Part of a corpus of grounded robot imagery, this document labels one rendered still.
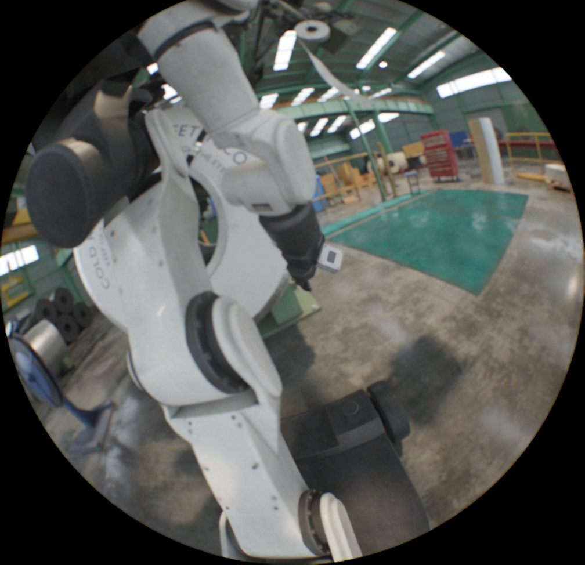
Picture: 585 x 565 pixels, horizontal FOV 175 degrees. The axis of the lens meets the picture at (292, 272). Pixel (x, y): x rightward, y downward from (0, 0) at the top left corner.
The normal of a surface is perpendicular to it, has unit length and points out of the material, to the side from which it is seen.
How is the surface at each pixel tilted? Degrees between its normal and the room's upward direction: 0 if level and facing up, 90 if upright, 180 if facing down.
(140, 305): 61
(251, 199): 121
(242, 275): 90
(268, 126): 76
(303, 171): 108
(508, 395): 0
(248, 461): 37
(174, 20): 127
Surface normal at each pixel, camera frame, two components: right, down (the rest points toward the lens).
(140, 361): -0.10, -0.26
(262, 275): 0.26, 0.29
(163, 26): -0.04, 0.90
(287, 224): -0.11, 0.29
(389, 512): -0.37, -0.85
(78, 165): 0.85, 0.17
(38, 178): 0.31, 0.69
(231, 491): -0.20, -0.48
